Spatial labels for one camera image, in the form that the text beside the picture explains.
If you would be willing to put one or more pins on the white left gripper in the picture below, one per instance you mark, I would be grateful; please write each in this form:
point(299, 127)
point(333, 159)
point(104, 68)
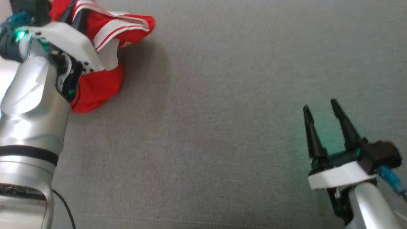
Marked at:
point(66, 39)

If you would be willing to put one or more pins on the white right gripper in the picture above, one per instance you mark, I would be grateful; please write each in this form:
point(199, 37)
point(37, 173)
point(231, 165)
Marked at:
point(340, 175)

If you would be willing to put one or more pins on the red white jersey shirt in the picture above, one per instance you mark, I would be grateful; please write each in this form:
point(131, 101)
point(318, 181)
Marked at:
point(98, 86)

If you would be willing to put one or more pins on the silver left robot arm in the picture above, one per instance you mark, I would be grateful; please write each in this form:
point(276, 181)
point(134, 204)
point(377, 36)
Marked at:
point(28, 111)

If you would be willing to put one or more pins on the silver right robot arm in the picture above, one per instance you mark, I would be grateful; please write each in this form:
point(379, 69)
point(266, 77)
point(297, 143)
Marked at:
point(369, 206)

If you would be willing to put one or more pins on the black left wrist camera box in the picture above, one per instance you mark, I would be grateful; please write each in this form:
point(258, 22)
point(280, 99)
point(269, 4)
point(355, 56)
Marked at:
point(31, 11)

